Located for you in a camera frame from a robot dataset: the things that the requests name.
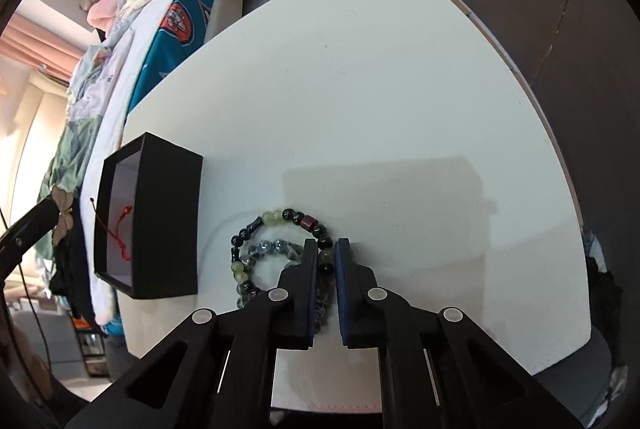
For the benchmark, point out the pink garment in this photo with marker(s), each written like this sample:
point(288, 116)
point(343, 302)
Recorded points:
point(102, 11)

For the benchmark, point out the white fleece blanket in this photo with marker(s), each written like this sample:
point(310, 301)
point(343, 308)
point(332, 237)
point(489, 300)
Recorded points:
point(120, 74)

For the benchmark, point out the black gift box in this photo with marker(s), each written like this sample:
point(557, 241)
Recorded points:
point(170, 219)

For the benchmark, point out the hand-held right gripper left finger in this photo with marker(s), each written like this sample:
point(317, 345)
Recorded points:
point(311, 304)

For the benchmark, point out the pink curtain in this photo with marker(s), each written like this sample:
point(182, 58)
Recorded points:
point(40, 49)

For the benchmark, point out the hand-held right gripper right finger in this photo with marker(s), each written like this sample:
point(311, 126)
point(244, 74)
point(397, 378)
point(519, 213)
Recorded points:
point(342, 294)

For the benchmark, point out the black clothing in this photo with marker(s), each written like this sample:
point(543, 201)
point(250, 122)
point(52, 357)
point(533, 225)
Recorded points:
point(75, 279)

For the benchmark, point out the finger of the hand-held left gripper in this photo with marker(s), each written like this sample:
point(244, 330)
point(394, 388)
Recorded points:
point(30, 229)

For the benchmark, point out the white low table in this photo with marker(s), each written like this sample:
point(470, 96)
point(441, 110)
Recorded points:
point(350, 84)

